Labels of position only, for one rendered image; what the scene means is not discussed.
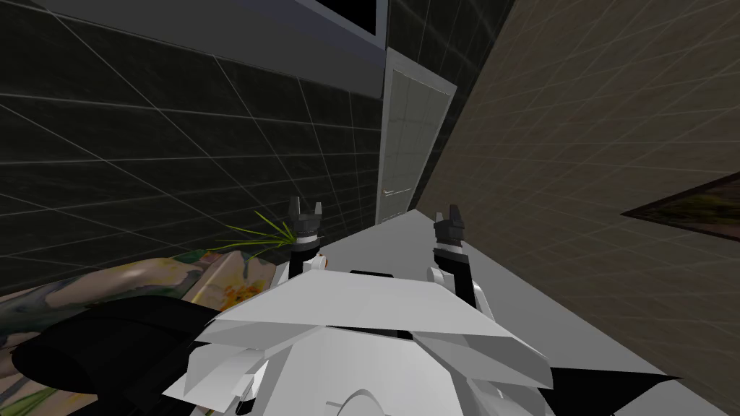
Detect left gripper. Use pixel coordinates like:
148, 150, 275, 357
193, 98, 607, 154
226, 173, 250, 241
288, 196, 323, 239

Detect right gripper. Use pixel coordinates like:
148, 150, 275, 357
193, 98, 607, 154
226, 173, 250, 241
433, 204, 467, 248

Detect green spiky plant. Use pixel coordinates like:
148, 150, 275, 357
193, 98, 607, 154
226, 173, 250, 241
215, 210, 297, 262

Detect pale grey door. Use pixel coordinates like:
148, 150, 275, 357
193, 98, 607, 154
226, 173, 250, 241
375, 48, 458, 226

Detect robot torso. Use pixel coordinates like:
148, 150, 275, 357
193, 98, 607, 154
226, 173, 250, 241
161, 268, 556, 416

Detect dark framed wall picture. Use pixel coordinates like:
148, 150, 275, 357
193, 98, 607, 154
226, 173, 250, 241
621, 172, 740, 243

